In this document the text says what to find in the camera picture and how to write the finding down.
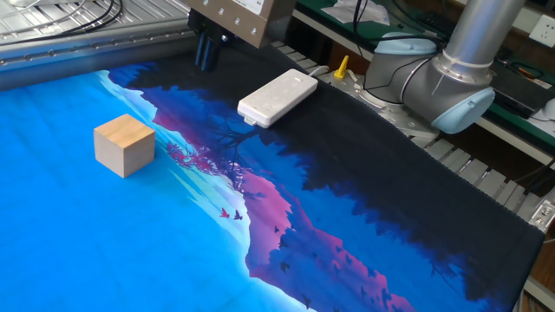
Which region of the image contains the printed mountain landscape cloth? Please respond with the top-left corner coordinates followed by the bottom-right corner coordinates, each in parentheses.
top-left (0, 41), bottom-right (546, 312)

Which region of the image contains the yellow plastic clip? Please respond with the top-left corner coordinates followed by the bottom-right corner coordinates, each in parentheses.
top-left (332, 55), bottom-right (350, 80)

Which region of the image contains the white paper sheet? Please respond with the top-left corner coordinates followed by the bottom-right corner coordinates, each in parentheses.
top-left (320, 0), bottom-right (391, 26)

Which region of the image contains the long white cable tie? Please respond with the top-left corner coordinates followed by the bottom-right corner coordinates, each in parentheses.
top-left (430, 72), bottom-right (447, 94)

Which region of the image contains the aluminium frame rail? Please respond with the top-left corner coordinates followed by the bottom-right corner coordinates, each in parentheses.
top-left (0, 16), bottom-right (196, 92)

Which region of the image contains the black flat electronic device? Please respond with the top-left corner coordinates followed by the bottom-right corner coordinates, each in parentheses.
top-left (489, 60), bottom-right (555, 120)

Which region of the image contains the silver Schunk gripper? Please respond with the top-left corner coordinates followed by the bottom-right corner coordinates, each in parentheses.
top-left (181, 0), bottom-right (298, 73)

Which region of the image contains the white wall socket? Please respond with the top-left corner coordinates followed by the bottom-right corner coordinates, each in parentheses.
top-left (528, 14), bottom-right (555, 49)

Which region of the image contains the metal corner bracket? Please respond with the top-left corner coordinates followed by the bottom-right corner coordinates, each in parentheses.
top-left (527, 198), bottom-right (555, 233)

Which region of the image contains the small wooden cube block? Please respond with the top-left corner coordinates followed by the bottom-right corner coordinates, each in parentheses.
top-left (93, 113), bottom-right (156, 179)

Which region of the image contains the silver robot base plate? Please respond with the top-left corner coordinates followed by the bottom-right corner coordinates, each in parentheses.
top-left (318, 68), bottom-right (439, 140)

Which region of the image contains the white power strip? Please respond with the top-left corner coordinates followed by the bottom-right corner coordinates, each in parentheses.
top-left (237, 68), bottom-right (320, 130)

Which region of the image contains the white computer mouse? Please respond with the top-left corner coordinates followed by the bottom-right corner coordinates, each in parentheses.
top-left (541, 97), bottom-right (555, 122)

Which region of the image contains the thick black cable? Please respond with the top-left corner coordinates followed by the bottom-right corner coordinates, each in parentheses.
top-left (353, 0), bottom-right (446, 49)

